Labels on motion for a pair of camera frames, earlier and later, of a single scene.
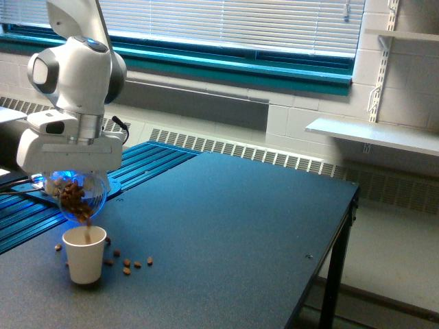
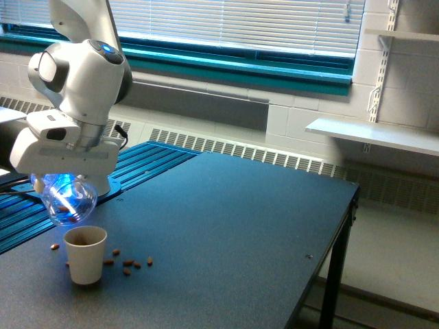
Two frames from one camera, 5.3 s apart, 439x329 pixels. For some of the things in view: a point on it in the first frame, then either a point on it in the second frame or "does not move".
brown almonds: (71, 196) to (66, 210)
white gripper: (52, 144) does not move
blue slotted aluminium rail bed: (23, 217) does not move
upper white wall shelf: (426, 36) does not move
